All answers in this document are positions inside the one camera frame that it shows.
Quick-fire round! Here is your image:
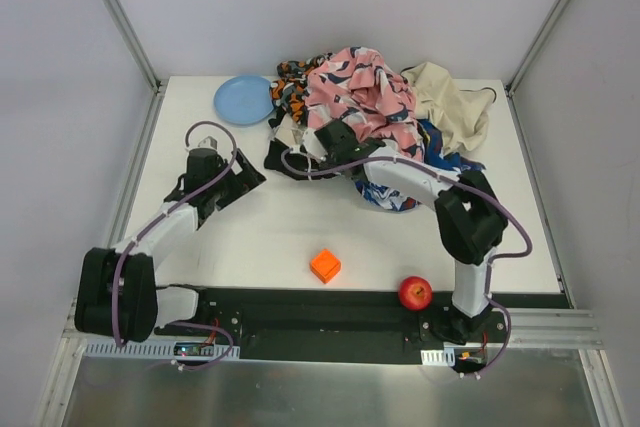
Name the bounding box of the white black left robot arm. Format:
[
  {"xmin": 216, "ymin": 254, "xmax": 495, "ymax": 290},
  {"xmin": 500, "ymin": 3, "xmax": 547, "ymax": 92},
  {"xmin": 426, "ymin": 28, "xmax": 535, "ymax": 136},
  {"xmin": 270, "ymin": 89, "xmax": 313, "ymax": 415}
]
[{"xmin": 74, "ymin": 147, "xmax": 266, "ymax": 345}]

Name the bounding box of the blue white red cloth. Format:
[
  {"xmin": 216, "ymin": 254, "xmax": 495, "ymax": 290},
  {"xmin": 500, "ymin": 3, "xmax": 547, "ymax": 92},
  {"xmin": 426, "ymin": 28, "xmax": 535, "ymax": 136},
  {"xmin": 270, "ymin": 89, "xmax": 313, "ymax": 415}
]
[{"xmin": 355, "ymin": 119, "xmax": 486, "ymax": 212}]

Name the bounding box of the left aluminium frame post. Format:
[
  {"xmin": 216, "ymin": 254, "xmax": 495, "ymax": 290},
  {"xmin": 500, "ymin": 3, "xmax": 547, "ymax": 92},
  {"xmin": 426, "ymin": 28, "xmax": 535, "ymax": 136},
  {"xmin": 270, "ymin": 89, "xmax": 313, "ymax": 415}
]
[{"xmin": 102, "ymin": 0, "xmax": 162, "ymax": 92}]

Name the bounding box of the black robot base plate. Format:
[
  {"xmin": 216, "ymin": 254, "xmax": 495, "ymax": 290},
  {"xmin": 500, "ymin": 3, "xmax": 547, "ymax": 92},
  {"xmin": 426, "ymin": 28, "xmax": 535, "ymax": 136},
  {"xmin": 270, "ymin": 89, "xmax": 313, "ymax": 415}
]
[{"xmin": 149, "ymin": 282, "xmax": 506, "ymax": 364}]

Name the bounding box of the black cloth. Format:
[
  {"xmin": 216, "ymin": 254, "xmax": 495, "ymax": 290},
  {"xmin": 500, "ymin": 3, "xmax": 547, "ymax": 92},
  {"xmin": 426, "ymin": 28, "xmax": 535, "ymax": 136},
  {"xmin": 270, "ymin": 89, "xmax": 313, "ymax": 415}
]
[{"xmin": 263, "ymin": 139, "xmax": 319, "ymax": 181}]

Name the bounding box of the right aluminium table rail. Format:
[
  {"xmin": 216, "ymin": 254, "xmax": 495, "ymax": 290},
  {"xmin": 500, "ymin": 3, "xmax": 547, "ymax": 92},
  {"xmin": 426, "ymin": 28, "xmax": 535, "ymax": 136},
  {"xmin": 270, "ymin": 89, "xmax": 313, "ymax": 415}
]
[{"xmin": 505, "ymin": 91, "xmax": 576, "ymax": 308}]

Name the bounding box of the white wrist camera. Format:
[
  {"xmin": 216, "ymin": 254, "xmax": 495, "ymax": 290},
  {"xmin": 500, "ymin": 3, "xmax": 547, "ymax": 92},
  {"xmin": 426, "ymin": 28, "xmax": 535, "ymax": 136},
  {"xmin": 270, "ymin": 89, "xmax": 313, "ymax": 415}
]
[
  {"xmin": 188, "ymin": 136, "xmax": 218, "ymax": 152},
  {"xmin": 283, "ymin": 129, "xmax": 326, "ymax": 174}
]

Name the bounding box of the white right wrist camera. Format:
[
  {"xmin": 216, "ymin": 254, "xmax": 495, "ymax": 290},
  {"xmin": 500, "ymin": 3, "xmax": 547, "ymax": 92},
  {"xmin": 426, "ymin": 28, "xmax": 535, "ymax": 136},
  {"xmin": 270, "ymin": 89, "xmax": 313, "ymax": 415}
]
[{"xmin": 283, "ymin": 129, "xmax": 326, "ymax": 174}]

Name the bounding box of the right aluminium frame post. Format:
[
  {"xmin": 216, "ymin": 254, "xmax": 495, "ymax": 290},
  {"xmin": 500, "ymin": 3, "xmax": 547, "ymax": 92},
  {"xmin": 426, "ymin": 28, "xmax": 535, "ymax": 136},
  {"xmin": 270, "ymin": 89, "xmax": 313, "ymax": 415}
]
[{"xmin": 505, "ymin": 0, "xmax": 573, "ymax": 98}]

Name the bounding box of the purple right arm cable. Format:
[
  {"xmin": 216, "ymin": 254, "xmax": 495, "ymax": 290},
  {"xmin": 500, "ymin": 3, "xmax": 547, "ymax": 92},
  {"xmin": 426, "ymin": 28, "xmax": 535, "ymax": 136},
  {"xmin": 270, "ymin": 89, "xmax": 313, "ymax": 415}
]
[{"xmin": 280, "ymin": 146, "xmax": 533, "ymax": 381}]

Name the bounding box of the red apple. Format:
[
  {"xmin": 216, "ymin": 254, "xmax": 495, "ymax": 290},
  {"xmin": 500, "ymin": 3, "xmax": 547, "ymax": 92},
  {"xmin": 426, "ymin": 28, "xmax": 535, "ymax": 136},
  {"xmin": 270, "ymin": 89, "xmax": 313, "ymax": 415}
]
[{"xmin": 398, "ymin": 276, "xmax": 433, "ymax": 311}]

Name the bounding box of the orange camouflage cloth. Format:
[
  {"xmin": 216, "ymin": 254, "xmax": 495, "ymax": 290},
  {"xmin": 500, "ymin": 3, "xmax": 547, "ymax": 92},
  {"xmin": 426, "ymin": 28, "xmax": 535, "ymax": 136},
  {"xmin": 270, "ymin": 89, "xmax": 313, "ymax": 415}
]
[{"xmin": 269, "ymin": 52, "xmax": 332, "ymax": 127}]

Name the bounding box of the beige zippered cloth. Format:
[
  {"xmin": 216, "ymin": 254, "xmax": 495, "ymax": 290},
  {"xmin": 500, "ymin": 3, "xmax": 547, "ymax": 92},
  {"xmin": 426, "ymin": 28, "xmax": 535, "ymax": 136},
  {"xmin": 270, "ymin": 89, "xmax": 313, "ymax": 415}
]
[{"xmin": 401, "ymin": 62, "xmax": 497, "ymax": 154}]

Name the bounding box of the blue plate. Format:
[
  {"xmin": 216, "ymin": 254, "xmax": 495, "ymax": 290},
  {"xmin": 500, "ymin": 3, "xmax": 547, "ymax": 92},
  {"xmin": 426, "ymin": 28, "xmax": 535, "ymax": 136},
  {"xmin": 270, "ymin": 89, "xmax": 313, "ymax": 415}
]
[{"xmin": 213, "ymin": 75, "xmax": 274, "ymax": 126}]

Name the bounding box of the aluminium frame post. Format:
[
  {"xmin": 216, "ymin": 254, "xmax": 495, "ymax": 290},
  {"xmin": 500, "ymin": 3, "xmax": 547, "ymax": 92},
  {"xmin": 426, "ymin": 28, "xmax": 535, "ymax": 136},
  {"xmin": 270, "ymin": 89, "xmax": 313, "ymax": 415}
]
[
  {"xmin": 102, "ymin": 0, "xmax": 162, "ymax": 92},
  {"xmin": 505, "ymin": 0, "xmax": 573, "ymax": 98}
]

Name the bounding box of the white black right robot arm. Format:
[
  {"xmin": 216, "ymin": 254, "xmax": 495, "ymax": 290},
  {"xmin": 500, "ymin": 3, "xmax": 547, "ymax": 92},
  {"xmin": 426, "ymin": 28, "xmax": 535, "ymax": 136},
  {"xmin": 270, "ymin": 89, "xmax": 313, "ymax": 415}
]
[{"xmin": 305, "ymin": 120, "xmax": 508, "ymax": 345}]

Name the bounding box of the pink shark print cloth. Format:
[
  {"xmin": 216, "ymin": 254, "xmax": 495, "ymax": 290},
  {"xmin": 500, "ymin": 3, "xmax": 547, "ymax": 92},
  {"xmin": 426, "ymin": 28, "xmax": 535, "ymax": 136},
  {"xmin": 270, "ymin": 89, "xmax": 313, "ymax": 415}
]
[{"xmin": 304, "ymin": 47, "xmax": 424, "ymax": 161}]

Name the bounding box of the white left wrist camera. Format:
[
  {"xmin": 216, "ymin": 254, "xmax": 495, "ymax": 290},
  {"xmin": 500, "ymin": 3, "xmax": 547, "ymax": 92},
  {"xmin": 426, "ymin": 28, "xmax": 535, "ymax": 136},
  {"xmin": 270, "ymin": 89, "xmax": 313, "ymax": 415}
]
[{"xmin": 188, "ymin": 136, "xmax": 218, "ymax": 152}]

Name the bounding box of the orange cube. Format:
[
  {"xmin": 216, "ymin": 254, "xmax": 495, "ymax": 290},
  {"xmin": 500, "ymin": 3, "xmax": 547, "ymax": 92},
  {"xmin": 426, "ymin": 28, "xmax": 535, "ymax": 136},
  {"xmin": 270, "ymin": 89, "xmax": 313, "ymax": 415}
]
[{"xmin": 309, "ymin": 249, "xmax": 342, "ymax": 284}]

